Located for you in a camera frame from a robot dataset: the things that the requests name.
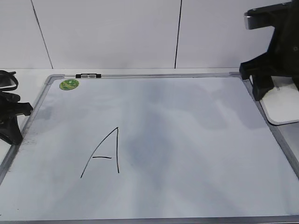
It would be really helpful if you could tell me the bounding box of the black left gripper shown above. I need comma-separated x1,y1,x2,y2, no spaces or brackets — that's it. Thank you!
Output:
0,92,33,145

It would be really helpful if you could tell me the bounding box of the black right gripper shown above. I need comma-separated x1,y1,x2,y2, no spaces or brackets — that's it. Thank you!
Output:
239,0,299,101

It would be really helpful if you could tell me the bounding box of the white whiteboard eraser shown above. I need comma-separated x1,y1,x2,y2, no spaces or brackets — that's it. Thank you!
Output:
258,77,299,126

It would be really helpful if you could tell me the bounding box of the green round sticker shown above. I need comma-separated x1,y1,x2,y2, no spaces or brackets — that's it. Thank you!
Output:
59,79,79,91

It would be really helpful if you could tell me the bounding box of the black grey hanging clip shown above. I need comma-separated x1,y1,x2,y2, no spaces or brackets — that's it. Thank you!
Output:
75,73,102,79

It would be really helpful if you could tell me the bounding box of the white aluminium-framed whiteboard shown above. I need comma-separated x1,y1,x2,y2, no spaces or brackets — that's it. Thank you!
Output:
0,74,299,223

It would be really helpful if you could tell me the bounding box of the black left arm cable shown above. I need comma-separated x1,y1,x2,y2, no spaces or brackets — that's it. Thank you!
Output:
0,69,20,93

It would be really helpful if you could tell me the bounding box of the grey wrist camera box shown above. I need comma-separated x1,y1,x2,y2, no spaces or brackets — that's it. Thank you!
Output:
244,2,291,30

